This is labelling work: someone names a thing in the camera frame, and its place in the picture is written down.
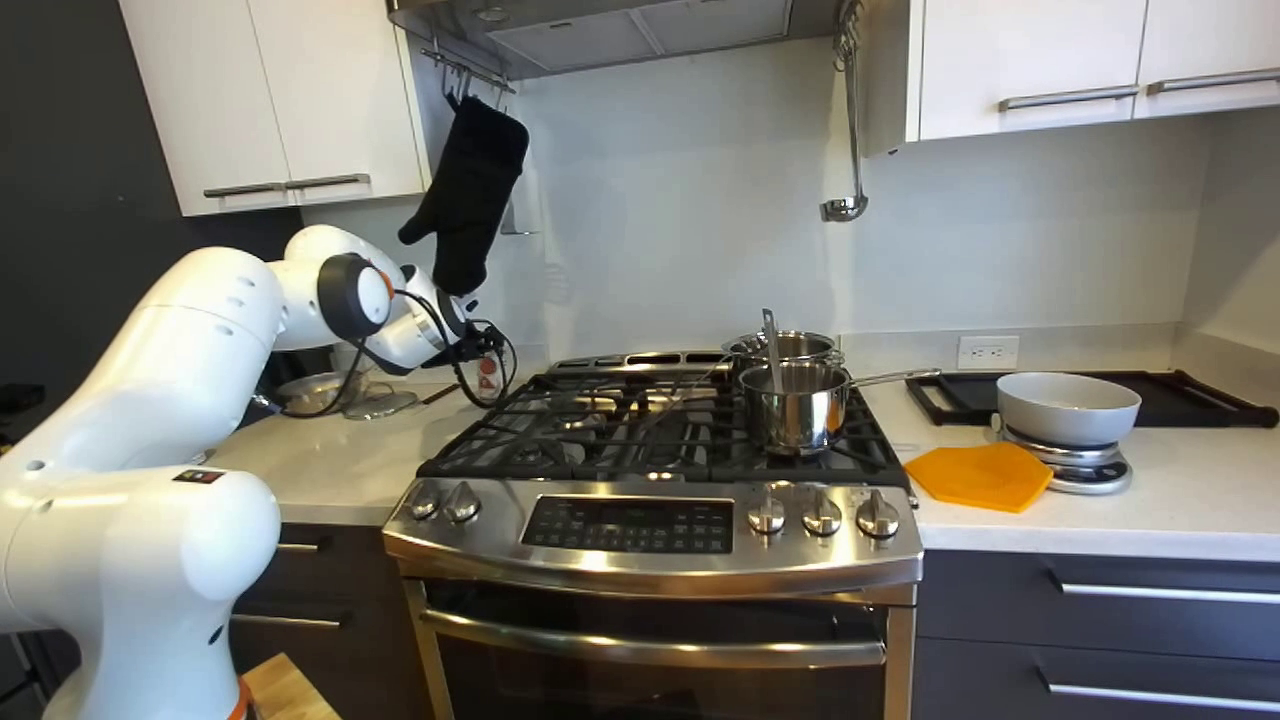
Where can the black flat tray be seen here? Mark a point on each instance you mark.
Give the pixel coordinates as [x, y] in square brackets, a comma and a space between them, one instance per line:
[1200, 397]

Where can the hanging metal ladle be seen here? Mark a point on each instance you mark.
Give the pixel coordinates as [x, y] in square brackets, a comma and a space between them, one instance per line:
[844, 135]

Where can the black oven control panel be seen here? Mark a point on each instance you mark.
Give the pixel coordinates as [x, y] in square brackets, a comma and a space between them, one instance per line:
[626, 524]

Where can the white upper cabinet double door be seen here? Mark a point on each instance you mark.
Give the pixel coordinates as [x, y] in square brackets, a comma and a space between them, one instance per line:
[1042, 63]

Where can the dark lower drawer cabinet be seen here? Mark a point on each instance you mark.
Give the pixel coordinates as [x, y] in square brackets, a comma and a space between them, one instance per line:
[334, 587]

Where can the grey mixing bowl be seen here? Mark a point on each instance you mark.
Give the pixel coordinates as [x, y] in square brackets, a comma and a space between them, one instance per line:
[1065, 405]

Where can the round glass lid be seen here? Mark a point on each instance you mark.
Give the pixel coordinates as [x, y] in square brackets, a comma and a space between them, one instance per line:
[324, 397]

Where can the steel pot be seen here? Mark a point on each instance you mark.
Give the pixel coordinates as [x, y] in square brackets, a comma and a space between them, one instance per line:
[801, 346]

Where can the orange silicone mat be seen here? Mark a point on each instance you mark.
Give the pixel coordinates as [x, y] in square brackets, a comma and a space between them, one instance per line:
[980, 479]

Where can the stainless steel gas range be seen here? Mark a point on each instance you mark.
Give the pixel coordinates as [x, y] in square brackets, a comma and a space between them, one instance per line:
[642, 587]

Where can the black oven mitt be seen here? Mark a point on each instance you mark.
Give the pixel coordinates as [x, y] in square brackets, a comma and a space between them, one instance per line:
[467, 185]

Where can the silver kitchen scale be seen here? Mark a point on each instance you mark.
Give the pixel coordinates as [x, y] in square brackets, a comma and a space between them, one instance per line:
[1082, 467]

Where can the white wall outlet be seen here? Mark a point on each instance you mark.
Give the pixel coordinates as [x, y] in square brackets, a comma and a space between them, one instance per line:
[991, 354]

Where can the black cast iron stove grate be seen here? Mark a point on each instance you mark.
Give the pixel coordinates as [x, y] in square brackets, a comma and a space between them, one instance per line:
[602, 427]

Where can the white upper cabinet beside wall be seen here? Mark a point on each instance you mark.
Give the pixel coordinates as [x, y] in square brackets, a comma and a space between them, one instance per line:
[281, 94]

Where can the grey range hood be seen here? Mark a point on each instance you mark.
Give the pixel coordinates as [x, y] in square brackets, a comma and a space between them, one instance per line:
[612, 31]

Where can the metal utensil in saucepan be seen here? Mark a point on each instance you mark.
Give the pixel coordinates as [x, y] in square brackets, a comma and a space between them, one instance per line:
[774, 346]

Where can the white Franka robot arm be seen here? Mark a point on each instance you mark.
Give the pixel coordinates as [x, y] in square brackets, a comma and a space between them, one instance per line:
[175, 400]

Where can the light wooden board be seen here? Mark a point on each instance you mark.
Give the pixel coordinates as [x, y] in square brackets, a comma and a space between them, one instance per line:
[285, 688]

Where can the dark lower cabinet wide drawers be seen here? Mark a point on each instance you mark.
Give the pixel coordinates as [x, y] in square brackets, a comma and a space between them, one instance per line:
[985, 643]

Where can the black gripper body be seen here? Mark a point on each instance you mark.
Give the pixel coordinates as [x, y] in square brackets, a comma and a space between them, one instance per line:
[467, 340]

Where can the silver stove knob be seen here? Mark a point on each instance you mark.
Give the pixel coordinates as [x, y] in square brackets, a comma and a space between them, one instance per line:
[420, 506]
[766, 513]
[879, 516]
[461, 506]
[823, 513]

